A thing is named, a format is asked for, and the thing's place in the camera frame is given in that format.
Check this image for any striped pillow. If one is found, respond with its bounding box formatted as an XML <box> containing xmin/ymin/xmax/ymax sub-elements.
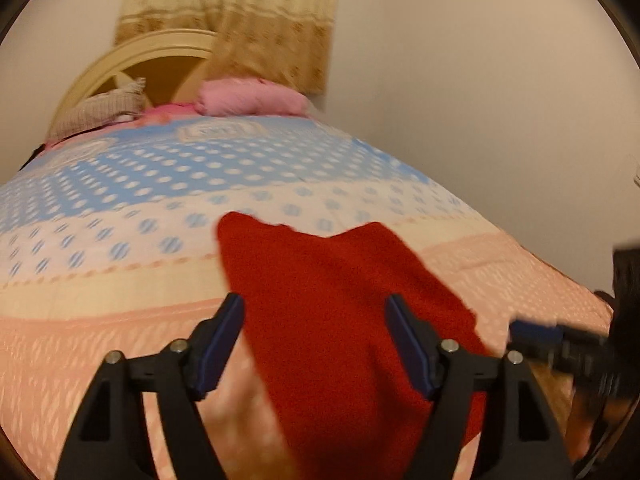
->
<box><xmin>47</xmin><ymin>77</ymin><xmax>147</xmax><ymax>141</ymax></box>

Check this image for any red knitted sweater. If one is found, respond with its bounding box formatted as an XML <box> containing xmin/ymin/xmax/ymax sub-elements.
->
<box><xmin>216</xmin><ymin>211</ymin><xmax>493</xmax><ymax>480</ymax></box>

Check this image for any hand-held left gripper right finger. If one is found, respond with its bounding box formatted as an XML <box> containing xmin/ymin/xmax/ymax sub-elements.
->
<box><xmin>384</xmin><ymin>294</ymin><xmax>573</xmax><ymax>480</ymax></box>

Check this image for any dotted pastel bed sheet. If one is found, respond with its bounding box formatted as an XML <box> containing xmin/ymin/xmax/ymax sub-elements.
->
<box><xmin>0</xmin><ymin>112</ymin><xmax>616</xmax><ymax>480</ymax></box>

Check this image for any cream wooden headboard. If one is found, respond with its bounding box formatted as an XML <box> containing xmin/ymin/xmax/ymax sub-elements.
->
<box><xmin>47</xmin><ymin>29</ymin><xmax>221</xmax><ymax>141</ymax></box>

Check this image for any person's right forearm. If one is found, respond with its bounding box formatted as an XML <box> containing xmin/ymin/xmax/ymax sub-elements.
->
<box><xmin>530</xmin><ymin>364</ymin><xmax>603</xmax><ymax>463</ymax></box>

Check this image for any pink cloth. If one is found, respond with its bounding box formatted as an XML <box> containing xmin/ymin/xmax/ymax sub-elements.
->
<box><xmin>142</xmin><ymin>101</ymin><xmax>201</xmax><ymax>122</ymax></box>

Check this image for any beige patterned curtain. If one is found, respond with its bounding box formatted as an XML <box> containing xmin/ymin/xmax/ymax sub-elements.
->
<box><xmin>115</xmin><ymin>0</ymin><xmax>347</xmax><ymax>96</ymax></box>

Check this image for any pink pillow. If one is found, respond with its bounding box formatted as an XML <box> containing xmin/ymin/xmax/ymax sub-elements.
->
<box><xmin>195</xmin><ymin>77</ymin><xmax>311</xmax><ymax>117</ymax></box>

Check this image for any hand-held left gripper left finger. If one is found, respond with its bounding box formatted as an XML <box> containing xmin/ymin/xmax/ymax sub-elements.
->
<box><xmin>55</xmin><ymin>293</ymin><xmax>246</xmax><ymax>480</ymax></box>

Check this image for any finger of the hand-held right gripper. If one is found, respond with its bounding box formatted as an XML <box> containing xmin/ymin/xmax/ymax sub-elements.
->
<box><xmin>509</xmin><ymin>320</ymin><xmax>568</xmax><ymax>361</ymax></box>

